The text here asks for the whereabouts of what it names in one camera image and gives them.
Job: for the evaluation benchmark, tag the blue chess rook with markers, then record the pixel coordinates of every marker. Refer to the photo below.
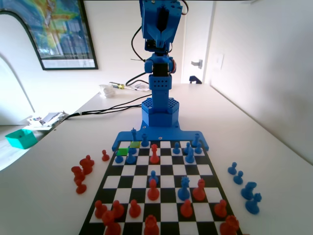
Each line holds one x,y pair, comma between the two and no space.
195,141

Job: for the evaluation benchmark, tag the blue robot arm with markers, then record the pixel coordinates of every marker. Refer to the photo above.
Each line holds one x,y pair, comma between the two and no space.
160,98

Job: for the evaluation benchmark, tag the blue base plate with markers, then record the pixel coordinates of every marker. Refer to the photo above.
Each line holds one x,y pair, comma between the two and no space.
171,134

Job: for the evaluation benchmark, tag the stack of papers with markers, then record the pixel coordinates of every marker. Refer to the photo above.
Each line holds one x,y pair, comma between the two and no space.
49,118

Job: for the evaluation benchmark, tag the blue printed clamp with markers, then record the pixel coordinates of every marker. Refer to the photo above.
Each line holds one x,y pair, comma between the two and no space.
194,78

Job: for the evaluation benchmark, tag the blue chess queen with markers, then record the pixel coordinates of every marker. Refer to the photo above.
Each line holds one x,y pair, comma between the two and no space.
184,192

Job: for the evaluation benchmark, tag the white door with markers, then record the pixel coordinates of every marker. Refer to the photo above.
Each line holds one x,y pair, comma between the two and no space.
195,36

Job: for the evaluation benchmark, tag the framed map poster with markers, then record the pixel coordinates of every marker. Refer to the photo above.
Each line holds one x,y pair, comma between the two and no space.
61,36

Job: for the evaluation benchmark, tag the blue chess king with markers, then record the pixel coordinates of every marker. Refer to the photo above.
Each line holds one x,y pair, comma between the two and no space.
134,137

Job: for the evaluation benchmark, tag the red chess pawn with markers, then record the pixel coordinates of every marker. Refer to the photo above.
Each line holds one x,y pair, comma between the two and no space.
153,192
99,210
118,210
90,160
186,210
220,210
134,210
105,156
81,188

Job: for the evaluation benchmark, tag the red chess king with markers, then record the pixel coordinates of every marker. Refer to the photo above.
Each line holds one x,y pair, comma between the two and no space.
154,156

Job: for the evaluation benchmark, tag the black and white chessboard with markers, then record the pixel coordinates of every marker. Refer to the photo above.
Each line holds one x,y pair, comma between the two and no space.
166,171

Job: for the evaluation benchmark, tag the white crumpled packet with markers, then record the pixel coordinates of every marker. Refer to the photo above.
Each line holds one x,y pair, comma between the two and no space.
107,91

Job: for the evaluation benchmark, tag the teal plastic box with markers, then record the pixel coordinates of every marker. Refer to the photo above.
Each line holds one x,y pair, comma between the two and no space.
23,140

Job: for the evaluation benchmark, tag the red chess knight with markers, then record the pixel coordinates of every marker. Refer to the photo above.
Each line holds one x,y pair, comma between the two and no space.
86,167

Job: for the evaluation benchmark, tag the red chess rook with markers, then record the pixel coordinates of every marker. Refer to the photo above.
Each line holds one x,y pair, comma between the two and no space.
111,224
229,226
77,172

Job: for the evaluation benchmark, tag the white curved panel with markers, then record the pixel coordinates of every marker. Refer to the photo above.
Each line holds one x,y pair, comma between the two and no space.
14,49

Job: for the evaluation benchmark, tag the blue chess pawn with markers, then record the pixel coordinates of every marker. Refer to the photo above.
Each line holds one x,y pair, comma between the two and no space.
131,159
186,146
232,169
176,149
153,176
119,160
238,178
198,149

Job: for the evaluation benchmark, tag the red chess queen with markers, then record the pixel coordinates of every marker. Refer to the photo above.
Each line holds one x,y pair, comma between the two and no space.
151,227

